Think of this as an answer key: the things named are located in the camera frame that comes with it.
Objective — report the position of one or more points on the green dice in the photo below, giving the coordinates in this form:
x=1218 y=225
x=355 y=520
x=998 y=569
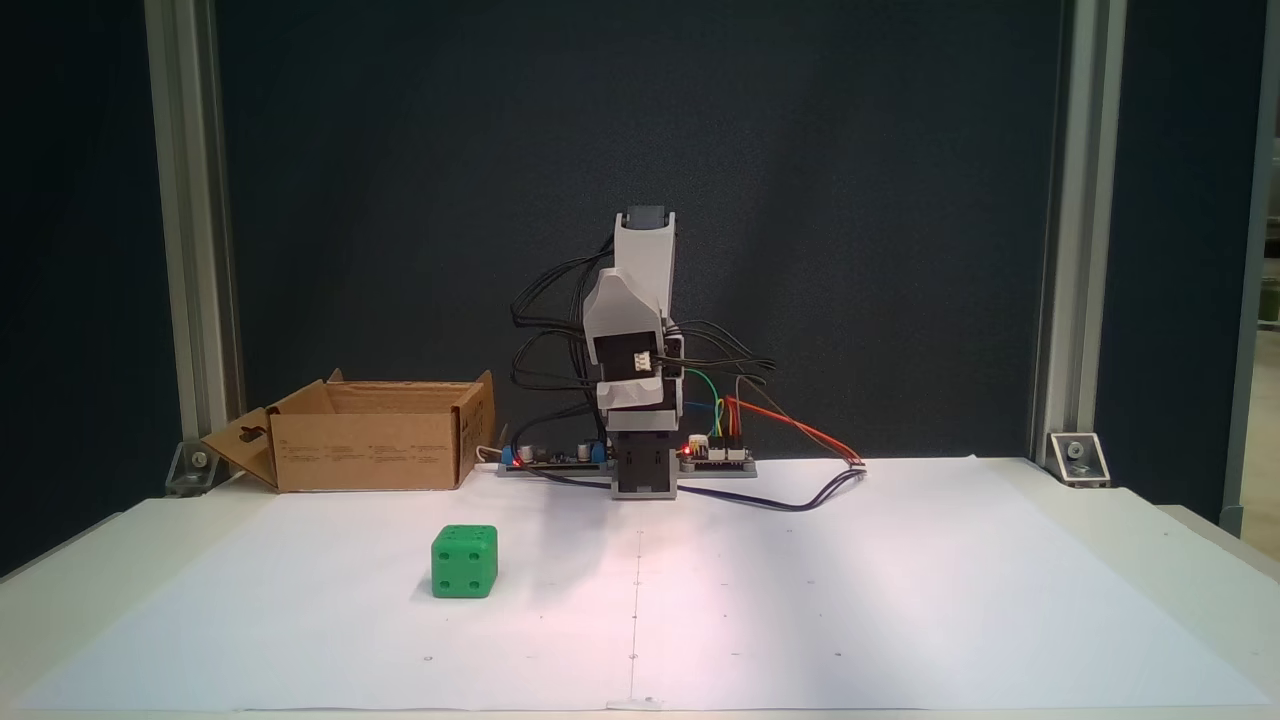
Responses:
x=463 y=565

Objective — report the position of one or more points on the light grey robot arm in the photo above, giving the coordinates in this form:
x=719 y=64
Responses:
x=645 y=260

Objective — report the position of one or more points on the wide light grey gripper finger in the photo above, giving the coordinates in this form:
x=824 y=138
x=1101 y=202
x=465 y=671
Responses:
x=622 y=305

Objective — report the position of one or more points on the large white paper sheet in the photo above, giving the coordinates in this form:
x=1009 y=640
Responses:
x=800 y=600

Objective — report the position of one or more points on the blue power circuit board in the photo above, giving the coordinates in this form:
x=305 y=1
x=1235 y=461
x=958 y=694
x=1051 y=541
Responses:
x=560 y=458

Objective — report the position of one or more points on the brown cardboard box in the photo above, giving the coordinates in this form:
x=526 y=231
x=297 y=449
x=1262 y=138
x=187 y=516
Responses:
x=370 y=450

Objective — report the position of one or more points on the aluminium frame post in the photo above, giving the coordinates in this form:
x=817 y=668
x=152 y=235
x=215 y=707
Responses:
x=195 y=200
x=1080 y=200

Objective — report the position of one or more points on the metal corner bracket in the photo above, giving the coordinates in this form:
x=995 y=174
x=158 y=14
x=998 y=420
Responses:
x=1078 y=455
x=198 y=462

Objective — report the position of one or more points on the slanted grey frame post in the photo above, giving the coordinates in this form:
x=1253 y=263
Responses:
x=1243 y=400

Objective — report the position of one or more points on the small white driver board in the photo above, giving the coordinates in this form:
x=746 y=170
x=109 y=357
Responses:
x=720 y=458

